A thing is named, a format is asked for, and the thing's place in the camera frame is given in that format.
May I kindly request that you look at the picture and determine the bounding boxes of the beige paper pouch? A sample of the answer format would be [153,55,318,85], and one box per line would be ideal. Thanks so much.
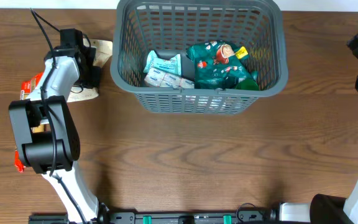
[67,39,112,103]

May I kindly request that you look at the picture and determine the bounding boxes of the orange spaghetti packet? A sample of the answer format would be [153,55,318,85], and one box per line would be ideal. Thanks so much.
[14,73,45,173]

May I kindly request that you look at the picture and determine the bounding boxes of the white tissue multipack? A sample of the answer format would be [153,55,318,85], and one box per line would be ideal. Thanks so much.
[144,67,229,108]

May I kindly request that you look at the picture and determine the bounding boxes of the mint toilet wipes pack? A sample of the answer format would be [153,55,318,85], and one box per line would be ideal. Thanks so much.
[144,50,181,77]

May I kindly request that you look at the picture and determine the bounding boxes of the green lid jar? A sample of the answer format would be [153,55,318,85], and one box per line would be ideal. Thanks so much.
[235,71,259,91]

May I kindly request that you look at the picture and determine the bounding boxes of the green instant coffee bag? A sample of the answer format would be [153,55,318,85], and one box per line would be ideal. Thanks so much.
[186,40,252,90]

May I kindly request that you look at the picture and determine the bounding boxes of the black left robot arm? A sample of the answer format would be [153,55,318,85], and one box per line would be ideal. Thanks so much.
[9,29,110,223]

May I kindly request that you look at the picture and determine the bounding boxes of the grey plastic lattice basket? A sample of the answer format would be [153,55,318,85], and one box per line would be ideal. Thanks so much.
[110,0,288,114]

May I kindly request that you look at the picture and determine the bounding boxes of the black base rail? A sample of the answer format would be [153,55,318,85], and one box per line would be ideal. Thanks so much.
[27,210,280,224]

